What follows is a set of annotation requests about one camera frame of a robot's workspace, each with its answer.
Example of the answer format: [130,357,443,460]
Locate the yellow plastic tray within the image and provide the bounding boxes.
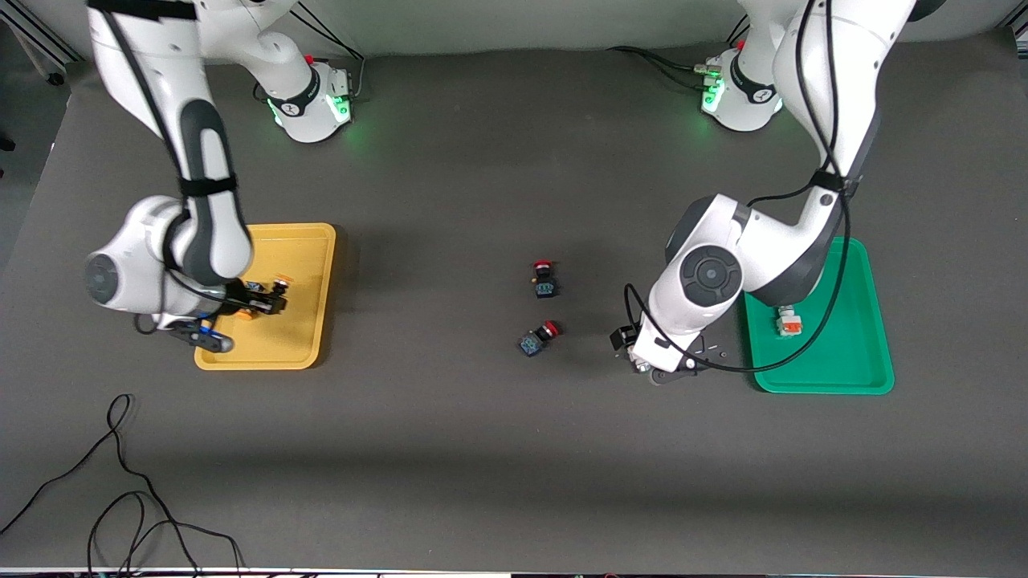
[194,223,337,371]

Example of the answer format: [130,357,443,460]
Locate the green plastic tray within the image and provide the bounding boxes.
[738,236,895,395]

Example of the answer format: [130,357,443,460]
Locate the thin black loose cable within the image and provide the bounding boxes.
[0,393,246,577]

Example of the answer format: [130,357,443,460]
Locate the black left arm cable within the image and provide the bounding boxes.
[623,0,860,375]

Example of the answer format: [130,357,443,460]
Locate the black right base cables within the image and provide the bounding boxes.
[288,4,367,103]

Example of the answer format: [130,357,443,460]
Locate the black base cables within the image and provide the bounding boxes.
[606,16,752,91]
[288,4,367,103]

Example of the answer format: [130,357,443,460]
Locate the black left base cables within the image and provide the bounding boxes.
[606,16,752,91]

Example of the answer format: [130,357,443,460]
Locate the aluminium frame profile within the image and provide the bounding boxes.
[0,16,86,88]

